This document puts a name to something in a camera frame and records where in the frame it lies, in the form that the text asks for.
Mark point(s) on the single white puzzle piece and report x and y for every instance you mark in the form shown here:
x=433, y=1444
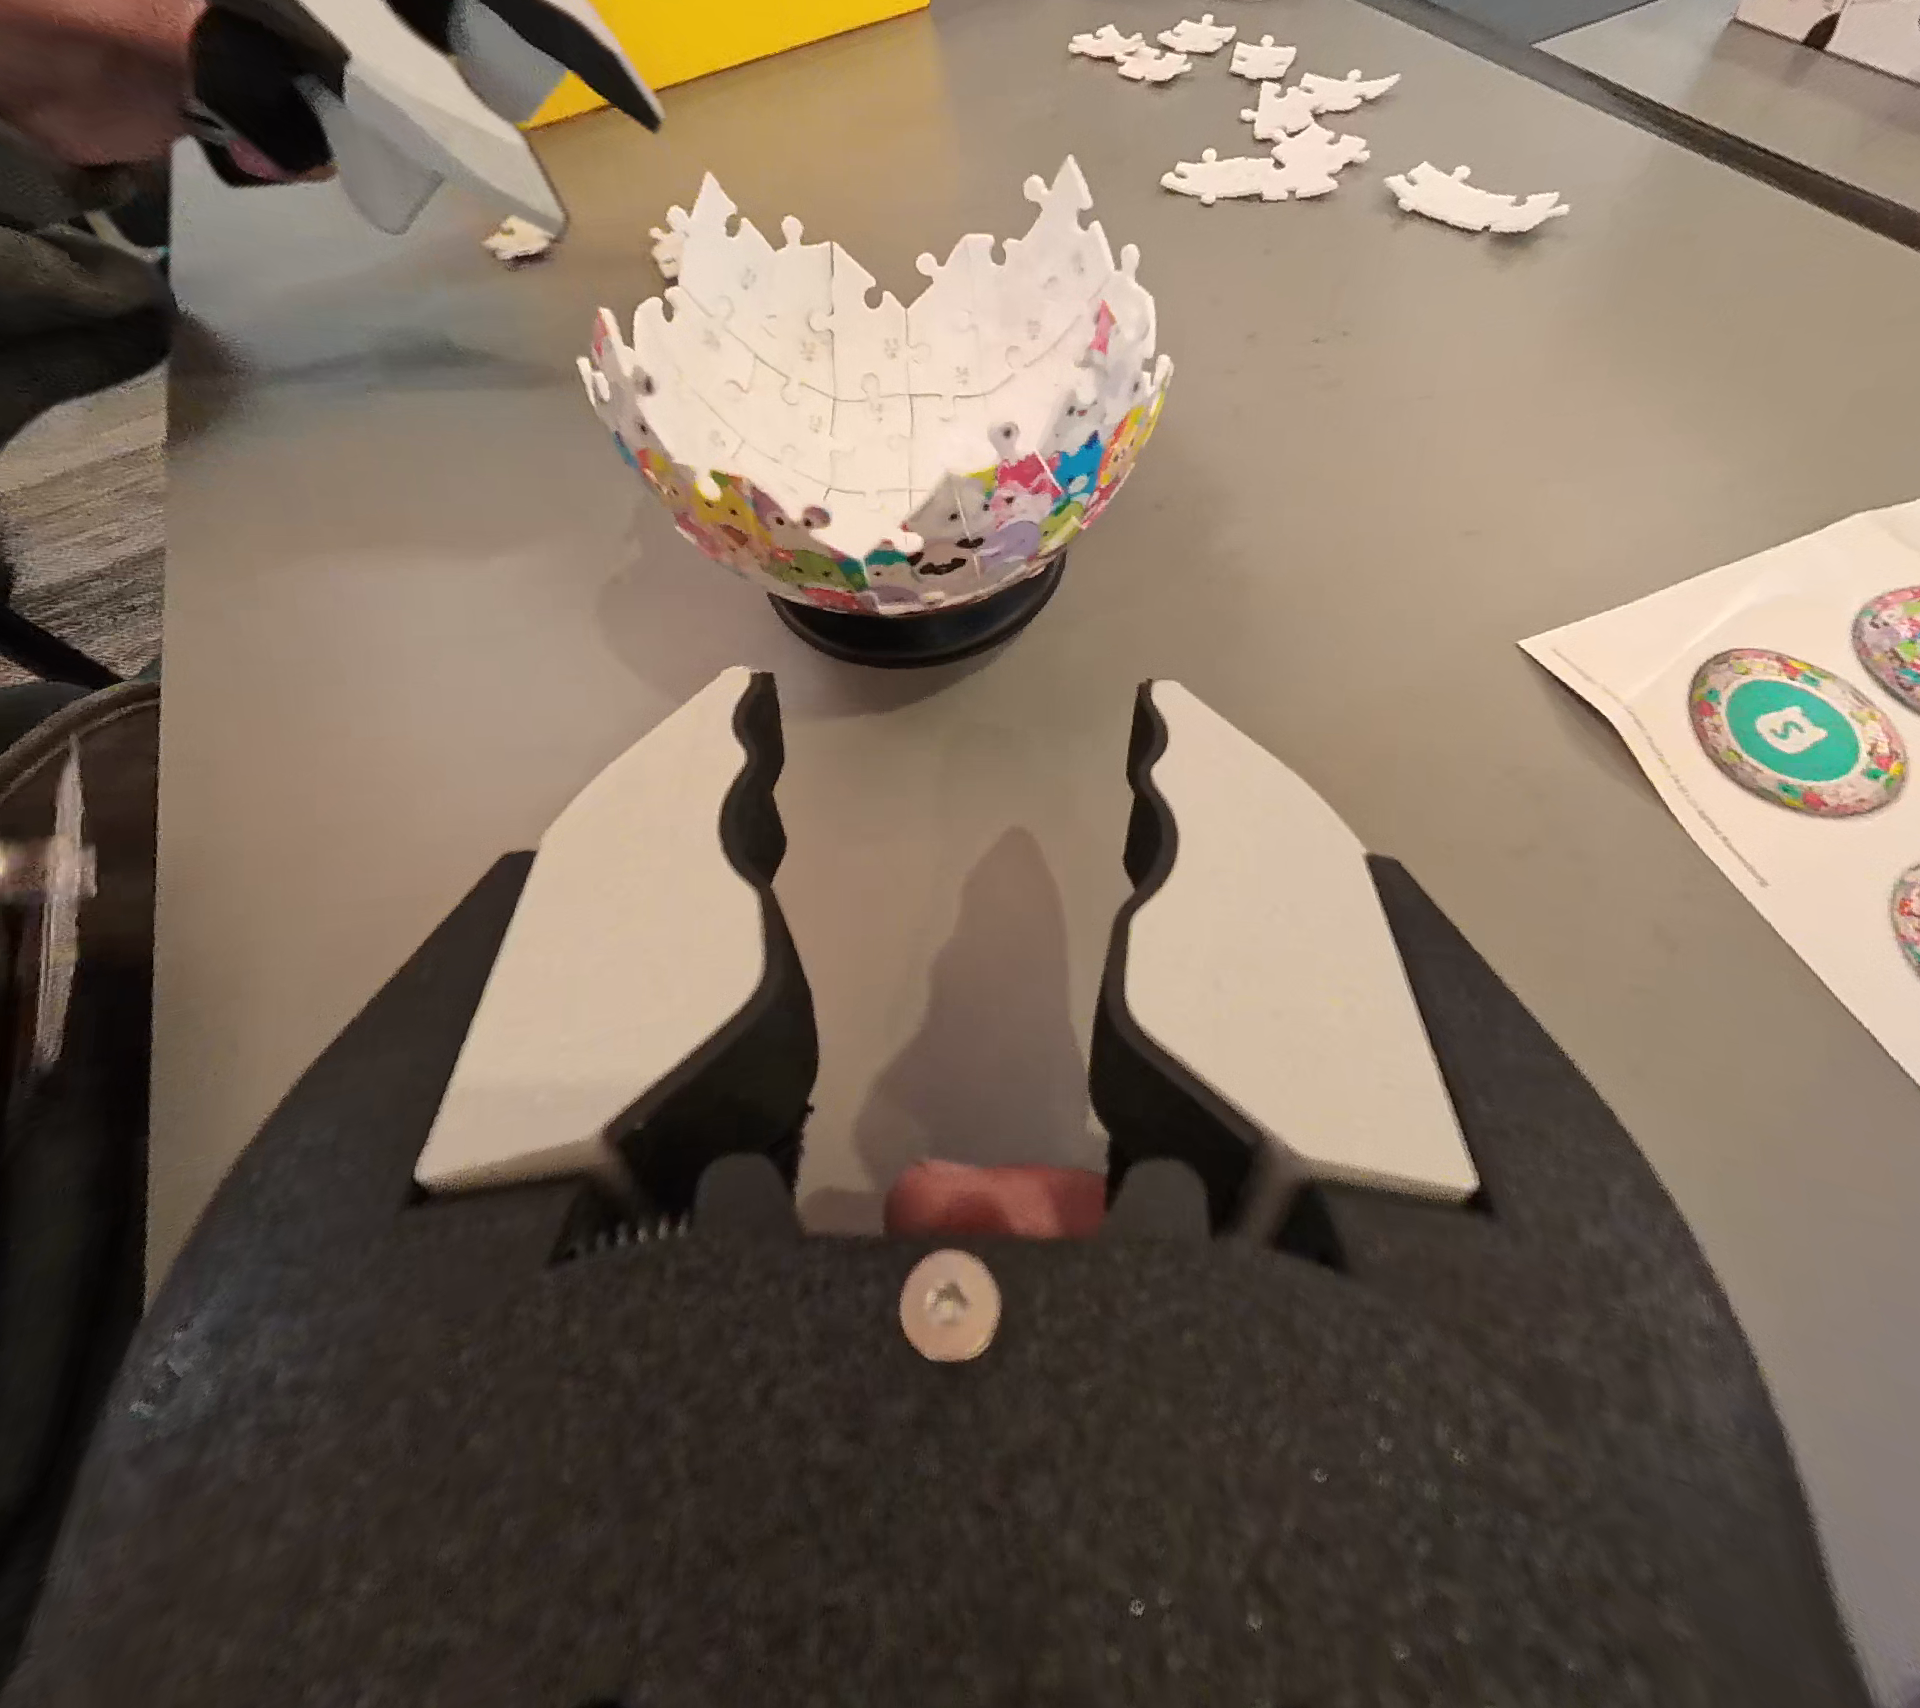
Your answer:
x=518, y=238

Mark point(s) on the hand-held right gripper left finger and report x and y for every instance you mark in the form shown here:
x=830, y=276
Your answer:
x=630, y=973

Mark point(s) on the puzzle pieces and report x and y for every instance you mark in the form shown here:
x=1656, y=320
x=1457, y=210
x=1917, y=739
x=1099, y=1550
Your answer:
x=1274, y=162

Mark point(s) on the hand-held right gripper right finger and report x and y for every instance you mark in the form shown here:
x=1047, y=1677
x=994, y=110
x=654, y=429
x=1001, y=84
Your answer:
x=1291, y=989

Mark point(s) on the partly built white puzzle ball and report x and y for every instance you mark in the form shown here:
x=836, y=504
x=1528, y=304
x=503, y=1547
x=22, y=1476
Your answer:
x=870, y=418

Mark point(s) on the printed instruction leaflet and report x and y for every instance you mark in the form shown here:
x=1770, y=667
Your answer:
x=1650, y=718

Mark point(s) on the person's right hand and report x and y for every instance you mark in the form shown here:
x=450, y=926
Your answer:
x=991, y=1199

